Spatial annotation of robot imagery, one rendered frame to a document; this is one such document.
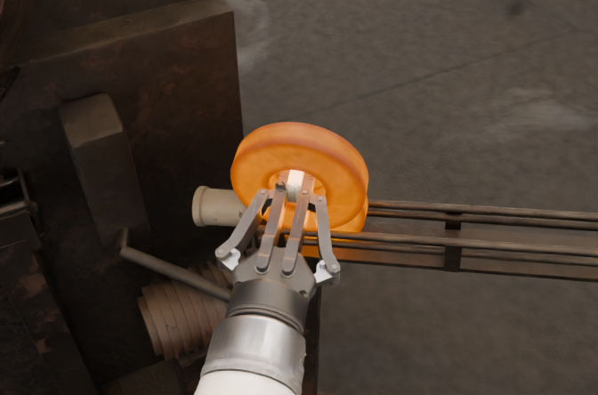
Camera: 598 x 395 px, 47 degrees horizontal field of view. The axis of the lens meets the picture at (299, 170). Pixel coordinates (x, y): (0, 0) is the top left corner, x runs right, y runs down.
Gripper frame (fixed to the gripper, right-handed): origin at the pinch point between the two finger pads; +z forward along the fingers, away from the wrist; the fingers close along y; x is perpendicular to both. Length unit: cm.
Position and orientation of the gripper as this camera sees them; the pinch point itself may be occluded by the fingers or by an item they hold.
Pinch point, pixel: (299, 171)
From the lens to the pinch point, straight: 77.0
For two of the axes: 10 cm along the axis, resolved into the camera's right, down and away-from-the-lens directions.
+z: 1.7, -7.5, 6.4
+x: -0.1, -6.5, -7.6
